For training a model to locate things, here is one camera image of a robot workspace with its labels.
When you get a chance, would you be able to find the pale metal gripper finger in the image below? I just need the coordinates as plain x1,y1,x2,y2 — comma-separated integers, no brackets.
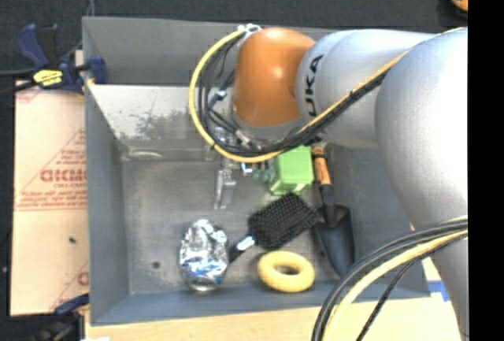
224,168,238,210
213,169,227,210

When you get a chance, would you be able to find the crushed silver can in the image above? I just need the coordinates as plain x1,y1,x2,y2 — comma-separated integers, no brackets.
179,217,231,292

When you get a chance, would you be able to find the black hairbrush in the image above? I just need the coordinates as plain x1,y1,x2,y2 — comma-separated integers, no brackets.
228,192,320,264

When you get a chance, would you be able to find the grey metal bin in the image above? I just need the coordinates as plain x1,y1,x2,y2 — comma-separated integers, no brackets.
81,15,432,327

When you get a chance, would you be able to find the green plastic block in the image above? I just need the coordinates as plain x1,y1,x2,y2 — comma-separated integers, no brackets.
268,145,316,197

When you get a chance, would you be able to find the brown cardboard board red print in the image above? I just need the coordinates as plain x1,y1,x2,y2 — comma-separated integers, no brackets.
9,80,91,317

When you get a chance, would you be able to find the yellow foam ring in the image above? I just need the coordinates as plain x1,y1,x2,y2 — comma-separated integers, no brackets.
257,250,317,294

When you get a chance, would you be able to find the black trowel with wooden handle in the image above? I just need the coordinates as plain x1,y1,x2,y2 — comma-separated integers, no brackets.
310,146,356,280

